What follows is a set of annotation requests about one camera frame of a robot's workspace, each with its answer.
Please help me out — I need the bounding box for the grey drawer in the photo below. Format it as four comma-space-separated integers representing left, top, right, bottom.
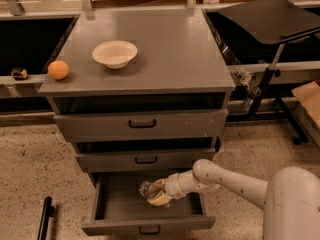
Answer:
82, 170, 215, 236
76, 148, 215, 172
54, 109, 227, 142

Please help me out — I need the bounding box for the orange fruit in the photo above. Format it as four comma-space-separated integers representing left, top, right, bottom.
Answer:
48, 61, 69, 80

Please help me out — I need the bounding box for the grey bottom drawer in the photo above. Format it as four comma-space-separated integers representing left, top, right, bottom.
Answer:
82, 170, 215, 236

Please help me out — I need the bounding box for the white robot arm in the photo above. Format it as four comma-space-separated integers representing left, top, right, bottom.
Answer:
140, 159, 320, 240

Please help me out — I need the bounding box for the clear plastic water bottle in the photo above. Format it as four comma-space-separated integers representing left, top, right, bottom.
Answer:
139, 181, 170, 208

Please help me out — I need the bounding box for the yellow black tape measure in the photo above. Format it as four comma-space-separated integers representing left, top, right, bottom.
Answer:
11, 67, 28, 80

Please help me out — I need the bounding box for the white bowl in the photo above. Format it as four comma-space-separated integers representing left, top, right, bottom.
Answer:
92, 40, 138, 69

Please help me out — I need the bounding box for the grey drawer cabinet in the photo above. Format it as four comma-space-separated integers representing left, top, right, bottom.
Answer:
38, 8, 236, 187

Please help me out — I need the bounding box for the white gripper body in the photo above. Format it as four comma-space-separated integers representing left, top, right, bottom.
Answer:
164, 173, 186, 200

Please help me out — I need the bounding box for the grey middle drawer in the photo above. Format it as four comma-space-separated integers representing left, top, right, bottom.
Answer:
76, 148, 215, 172

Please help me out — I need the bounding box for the black bar on floor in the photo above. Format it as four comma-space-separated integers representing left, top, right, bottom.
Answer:
37, 196, 55, 240

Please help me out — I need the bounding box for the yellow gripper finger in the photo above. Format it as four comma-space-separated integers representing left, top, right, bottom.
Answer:
147, 190, 172, 206
152, 179, 165, 190

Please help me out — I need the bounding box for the black tray stand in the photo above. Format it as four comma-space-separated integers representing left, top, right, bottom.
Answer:
208, 0, 320, 145

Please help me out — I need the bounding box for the grey top drawer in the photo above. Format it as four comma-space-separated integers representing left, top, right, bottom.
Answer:
54, 109, 227, 142

